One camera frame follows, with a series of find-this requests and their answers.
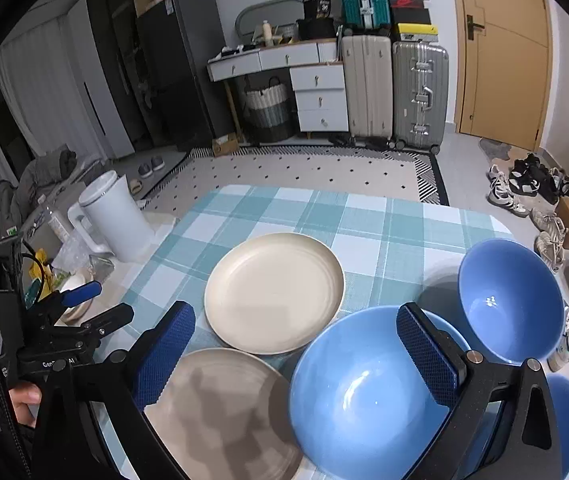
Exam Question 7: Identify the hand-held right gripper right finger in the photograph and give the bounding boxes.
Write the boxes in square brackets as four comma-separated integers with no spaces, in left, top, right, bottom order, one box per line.
[397,302,562,480]

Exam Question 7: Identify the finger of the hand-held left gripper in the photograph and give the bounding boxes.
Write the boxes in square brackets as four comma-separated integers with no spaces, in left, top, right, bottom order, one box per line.
[17,304,135,376]
[29,281,102,328]

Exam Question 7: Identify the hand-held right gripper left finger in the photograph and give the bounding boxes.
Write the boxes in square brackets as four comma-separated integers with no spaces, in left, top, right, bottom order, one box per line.
[32,301,198,480]

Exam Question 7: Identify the grey plate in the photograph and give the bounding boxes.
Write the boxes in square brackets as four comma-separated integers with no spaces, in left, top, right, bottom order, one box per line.
[143,347,305,480]

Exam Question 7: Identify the wide blue ceramic bowl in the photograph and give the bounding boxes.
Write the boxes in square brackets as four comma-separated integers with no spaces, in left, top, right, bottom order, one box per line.
[458,238,565,365]

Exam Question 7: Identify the cream plate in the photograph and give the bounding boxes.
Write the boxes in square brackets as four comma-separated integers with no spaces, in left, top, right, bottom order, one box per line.
[204,232,346,356]

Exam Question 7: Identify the person's left hand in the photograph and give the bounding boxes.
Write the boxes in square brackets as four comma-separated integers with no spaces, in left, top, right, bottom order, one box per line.
[9,382,42,428]

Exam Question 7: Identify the white electric kettle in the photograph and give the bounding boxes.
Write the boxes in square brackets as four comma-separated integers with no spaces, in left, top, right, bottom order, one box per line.
[67,170,158,263]

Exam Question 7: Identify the pile of dark clothes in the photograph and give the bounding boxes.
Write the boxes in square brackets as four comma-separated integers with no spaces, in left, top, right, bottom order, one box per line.
[0,145,80,261]

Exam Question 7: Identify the grey slippers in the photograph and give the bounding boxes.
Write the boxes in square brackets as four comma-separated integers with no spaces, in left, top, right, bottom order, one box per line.
[137,156,165,178]

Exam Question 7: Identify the teal plaid tablecloth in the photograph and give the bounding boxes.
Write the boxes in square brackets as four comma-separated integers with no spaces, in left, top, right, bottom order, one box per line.
[89,184,569,480]

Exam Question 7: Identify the pile of shoes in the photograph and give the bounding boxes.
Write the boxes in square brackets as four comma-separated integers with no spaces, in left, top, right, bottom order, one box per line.
[487,154,569,273]

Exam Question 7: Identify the white curtain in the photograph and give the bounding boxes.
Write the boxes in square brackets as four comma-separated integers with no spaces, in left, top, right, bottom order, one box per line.
[0,10,115,171]

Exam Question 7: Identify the patterned floor rug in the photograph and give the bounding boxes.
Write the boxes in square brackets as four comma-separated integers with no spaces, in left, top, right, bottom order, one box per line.
[139,145,450,206]

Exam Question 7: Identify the grey door mat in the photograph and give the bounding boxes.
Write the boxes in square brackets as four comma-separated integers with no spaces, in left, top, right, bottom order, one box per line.
[479,137,515,161]

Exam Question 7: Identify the dark wardrobe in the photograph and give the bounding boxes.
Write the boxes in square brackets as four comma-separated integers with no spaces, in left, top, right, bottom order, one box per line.
[87,0,140,151]

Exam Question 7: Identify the dark grey refrigerator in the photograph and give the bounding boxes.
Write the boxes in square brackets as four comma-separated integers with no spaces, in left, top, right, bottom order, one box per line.
[136,0,228,153]

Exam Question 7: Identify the woven laundry basket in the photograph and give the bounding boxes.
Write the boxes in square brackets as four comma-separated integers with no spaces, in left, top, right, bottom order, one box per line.
[242,77,297,143]

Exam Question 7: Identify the silver suitcase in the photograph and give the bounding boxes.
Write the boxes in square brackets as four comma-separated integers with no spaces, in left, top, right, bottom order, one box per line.
[391,40,450,153]

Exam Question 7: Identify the beige suitcase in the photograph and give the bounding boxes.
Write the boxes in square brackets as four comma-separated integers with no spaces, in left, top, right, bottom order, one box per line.
[340,34,394,142]

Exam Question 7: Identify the white dresser desk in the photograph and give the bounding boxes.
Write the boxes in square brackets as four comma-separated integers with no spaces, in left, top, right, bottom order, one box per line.
[208,37,350,143]

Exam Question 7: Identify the wooden door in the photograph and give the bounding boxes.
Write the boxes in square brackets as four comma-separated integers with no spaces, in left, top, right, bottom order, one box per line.
[448,0,552,148]

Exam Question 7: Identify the yellow black shoe box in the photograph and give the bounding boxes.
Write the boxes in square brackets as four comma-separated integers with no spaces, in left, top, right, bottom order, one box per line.
[397,23,437,43]

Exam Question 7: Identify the oval grey mirror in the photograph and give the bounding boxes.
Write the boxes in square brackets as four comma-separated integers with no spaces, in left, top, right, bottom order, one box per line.
[236,0,305,46]

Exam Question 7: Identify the black paper bag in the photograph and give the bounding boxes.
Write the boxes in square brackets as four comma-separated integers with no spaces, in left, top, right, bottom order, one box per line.
[297,0,337,40]

